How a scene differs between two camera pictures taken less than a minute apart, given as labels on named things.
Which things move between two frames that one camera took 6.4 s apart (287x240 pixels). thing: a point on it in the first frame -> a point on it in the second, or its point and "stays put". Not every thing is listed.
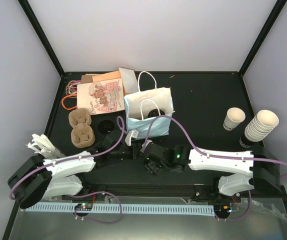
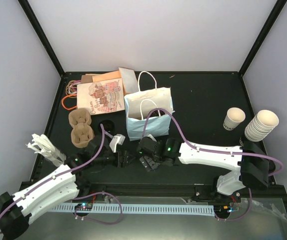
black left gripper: (138, 147) -> (123, 163)
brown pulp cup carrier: (82, 135) stays put
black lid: (155, 113) stays put
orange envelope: (106, 76) stays put
